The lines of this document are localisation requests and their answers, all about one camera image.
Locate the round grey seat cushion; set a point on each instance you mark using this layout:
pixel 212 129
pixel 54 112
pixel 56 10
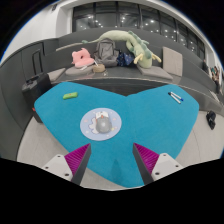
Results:
pixel 76 71

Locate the black suitcase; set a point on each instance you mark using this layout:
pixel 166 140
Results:
pixel 36 90

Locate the grey and white computer mouse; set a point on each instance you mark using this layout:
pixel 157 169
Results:
pixel 103 125

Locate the round pale blue mouse pad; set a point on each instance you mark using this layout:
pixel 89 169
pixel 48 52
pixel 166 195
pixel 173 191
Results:
pixel 115 128

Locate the person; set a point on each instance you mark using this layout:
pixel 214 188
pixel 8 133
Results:
pixel 216 78
pixel 205 66

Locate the long green dragon plush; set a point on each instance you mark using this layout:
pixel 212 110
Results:
pixel 138 50

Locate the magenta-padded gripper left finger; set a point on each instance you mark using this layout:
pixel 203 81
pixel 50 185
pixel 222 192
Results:
pixel 77 158

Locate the small green eraser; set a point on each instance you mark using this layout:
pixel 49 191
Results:
pixel 70 95

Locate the white marker with blue cap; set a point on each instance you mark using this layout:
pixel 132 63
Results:
pixel 176 96

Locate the pink plush cushion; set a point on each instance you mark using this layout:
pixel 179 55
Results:
pixel 82 59

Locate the small tan round item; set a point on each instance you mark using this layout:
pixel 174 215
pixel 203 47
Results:
pixel 98 68

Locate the grey backpack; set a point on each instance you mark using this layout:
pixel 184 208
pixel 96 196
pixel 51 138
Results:
pixel 106 53

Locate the white marker with black cap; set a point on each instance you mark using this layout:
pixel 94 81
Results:
pixel 174 98

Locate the beige square cushion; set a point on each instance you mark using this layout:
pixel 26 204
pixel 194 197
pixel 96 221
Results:
pixel 172 61

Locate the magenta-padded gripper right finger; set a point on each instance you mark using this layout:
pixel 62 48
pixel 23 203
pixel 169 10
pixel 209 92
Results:
pixel 147 158

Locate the dark blue patterned bag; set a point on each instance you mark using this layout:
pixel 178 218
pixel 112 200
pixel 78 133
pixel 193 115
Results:
pixel 125 60

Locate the flat grey seat cushion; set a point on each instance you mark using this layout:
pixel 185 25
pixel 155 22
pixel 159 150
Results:
pixel 154 72
pixel 56 74

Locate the black bag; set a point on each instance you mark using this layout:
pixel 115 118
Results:
pixel 211 120

